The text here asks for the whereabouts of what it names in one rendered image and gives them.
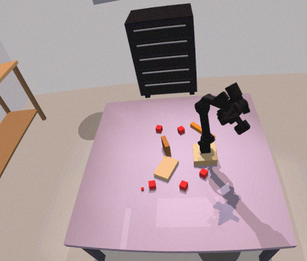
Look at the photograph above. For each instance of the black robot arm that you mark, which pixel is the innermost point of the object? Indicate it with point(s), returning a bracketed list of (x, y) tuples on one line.
[(203, 106)]

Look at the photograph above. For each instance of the red cube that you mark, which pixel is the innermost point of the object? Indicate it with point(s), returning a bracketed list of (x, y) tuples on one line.
[(183, 185), (181, 130), (159, 129), (203, 173), (152, 185)]

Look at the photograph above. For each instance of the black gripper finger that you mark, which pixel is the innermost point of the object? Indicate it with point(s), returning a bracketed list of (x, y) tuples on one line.
[(227, 111), (233, 118)]

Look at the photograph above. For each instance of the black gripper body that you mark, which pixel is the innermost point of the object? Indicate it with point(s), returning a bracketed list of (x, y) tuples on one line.
[(239, 108)]

